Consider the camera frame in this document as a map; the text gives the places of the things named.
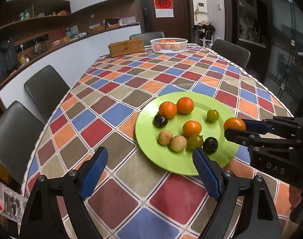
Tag dark wooden door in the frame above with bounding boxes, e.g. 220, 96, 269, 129
137, 0, 189, 34

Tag dark leather chair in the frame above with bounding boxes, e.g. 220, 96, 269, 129
24, 65, 71, 122
211, 39, 251, 70
129, 31, 165, 40
0, 101, 46, 185

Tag red wall calendar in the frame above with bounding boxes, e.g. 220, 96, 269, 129
152, 0, 174, 18

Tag person's right hand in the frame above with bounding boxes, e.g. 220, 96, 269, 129
288, 185, 303, 207

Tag orange tomato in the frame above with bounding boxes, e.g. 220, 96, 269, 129
183, 120, 202, 136
223, 117, 247, 131

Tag green plate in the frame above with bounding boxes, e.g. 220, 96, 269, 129
135, 92, 239, 176

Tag brown wicker box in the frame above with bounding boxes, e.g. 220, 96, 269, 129
108, 38, 145, 58

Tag rack with clothes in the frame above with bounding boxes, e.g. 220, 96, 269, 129
193, 20, 216, 47

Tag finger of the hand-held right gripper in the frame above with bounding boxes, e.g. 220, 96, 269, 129
224, 127, 291, 152
242, 116, 303, 138

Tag green tomato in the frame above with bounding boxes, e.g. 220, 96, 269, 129
187, 134, 204, 150
207, 109, 220, 123

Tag brown round fruit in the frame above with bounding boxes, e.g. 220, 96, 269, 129
170, 135, 187, 152
158, 130, 173, 145

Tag clear plastic bottle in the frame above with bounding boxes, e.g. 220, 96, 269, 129
0, 177, 27, 222

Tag kitchen faucet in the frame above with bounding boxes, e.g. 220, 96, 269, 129
247, 25, 258, 39

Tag dark plum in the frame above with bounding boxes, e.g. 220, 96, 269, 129
153, 115, 168, 128
203, 137, 219, 153

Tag glass sliding door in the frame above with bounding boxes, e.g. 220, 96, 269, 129
266, 0, 303, 100

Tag heap of basket tangerines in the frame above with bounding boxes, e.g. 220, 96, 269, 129
158, 39, 178, 50

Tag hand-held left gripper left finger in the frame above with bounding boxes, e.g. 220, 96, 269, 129
19, 146, 109, 239

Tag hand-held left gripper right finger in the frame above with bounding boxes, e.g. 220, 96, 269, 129
192, 147, 284, 239

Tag small tangerine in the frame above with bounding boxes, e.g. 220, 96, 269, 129
158, 101, 178, 119
176, 97, 194, 114

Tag white plastic basket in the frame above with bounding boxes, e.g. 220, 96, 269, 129
150, 38, 188, 54

